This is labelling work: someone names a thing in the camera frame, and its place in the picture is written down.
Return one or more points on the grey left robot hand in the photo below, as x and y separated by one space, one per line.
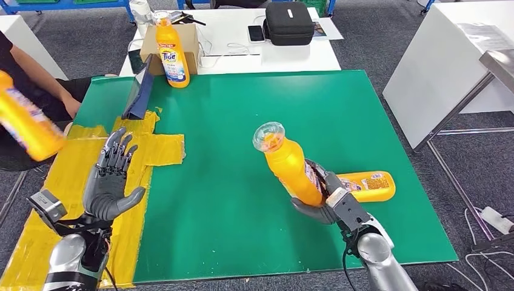
104 197

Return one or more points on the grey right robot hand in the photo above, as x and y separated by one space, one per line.
331 184

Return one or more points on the orange detergent bottle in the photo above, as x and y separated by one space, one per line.
28 124
172 60
289 164
377 186

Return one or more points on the person's left forearm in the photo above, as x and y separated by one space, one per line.
44 76

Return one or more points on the translucent white bottle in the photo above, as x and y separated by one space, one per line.
140 14

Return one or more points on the yellow tape patch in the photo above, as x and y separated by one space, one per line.
72 160

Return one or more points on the metal chair leg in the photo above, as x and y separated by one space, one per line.
12 201

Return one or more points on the person's left hand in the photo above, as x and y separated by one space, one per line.
72 107

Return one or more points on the tablet in blue cover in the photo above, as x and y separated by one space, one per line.
138 96

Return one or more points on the green table mat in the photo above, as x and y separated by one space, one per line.
241 120

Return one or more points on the white table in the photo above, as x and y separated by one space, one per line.
28 44
439 68
289 56

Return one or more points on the printed paper leaflet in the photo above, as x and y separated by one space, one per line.
330 31

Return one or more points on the person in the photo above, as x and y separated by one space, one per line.
16 60

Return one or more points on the black zip case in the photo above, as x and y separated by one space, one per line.
288 23

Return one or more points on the white-edged smartphone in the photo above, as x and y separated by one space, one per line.
255 33

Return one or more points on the white power strip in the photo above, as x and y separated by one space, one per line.
497 219

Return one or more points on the black floor stand base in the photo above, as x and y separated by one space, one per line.
494 244

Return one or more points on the cardboard box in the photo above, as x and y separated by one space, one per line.
190 44

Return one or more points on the green crate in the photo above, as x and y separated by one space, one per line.
315 5
38 1
94 1

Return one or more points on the stainless steel table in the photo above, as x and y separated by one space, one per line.
498 64

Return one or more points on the grey paper sheet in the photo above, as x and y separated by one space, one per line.
486 37

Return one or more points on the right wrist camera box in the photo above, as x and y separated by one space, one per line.
351 215

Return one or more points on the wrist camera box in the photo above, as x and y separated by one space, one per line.
48 207
351 215

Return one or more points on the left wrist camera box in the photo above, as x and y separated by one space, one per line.
48 207

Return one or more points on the blue cart frame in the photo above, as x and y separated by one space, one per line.
68 6

